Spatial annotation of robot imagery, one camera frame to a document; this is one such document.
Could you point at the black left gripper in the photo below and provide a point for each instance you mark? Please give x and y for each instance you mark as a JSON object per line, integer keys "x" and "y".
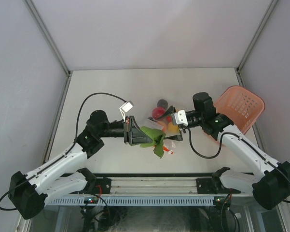
{"x": 132, "y": 134}

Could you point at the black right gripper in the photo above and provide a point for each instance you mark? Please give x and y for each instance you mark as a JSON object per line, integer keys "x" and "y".
{"x": 176, "y": 137}

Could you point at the yellow fake lemon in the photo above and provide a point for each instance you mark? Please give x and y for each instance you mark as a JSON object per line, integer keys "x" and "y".
{"x": 171, "y": 128}

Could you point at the clear zip top bag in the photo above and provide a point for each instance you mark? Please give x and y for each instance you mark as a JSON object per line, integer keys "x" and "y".
{"x": 153, "y": 123}

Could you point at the green fake leafy vegetable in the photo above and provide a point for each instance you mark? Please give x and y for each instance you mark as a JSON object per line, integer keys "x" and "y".
{"x": 153, "y": 133}

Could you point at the orange fake peach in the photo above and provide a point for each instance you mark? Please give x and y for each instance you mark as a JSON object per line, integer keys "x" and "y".
{"x": 162, "y": 124}

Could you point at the red fake tomato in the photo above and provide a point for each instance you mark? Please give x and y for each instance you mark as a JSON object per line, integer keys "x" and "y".
{"x": 158, "y": 112}

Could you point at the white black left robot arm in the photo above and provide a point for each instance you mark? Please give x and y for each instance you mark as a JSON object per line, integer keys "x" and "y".
{"x": 66, "y": 173}

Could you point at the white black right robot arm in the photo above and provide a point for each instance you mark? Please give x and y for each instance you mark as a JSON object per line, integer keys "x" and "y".
{"x": 269, "y": 182}

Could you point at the dark fake avocado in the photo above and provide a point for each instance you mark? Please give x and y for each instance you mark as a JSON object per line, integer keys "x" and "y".
{"x": 162, "y": 103}

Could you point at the pink plastic basket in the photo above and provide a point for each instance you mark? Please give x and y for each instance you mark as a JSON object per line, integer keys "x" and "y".
{"x": 242, "y": 106}

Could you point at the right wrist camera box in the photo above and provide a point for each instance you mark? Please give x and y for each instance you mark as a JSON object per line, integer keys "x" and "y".
{"x": 179, "y": 118}

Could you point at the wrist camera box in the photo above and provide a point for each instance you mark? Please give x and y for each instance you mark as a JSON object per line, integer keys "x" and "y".
{"x": 125, "y": 108}
{"x": 179, "y": 118}

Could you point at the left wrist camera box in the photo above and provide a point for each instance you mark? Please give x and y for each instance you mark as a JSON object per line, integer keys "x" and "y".
{"x": 125, "y": 108}

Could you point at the aluminium mounting rail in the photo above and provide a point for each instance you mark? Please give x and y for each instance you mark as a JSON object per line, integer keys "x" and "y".
{"x": 153, "y": 185}

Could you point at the perforated cable tray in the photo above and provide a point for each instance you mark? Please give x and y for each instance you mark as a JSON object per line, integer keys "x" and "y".
{"x": 84, "y": 200}

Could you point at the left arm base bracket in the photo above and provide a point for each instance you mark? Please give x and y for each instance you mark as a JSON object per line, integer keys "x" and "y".
{"x": 96, "y": 181}

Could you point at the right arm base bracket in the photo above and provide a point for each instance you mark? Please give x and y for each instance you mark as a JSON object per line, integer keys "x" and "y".
{"x": 213, "y": 185}

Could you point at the aluminium frame post right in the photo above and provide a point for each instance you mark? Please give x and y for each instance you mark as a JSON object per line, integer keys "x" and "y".
{"x": 257, "y": 34}

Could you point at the aluminium frame post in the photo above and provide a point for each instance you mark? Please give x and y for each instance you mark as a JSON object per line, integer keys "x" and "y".
{"x": 257, "y": 34}
{"x": 46, "y": 34}

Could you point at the aluminium frame post left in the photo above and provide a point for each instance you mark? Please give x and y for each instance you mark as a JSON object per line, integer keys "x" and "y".
{"x": 46, "y": 34}

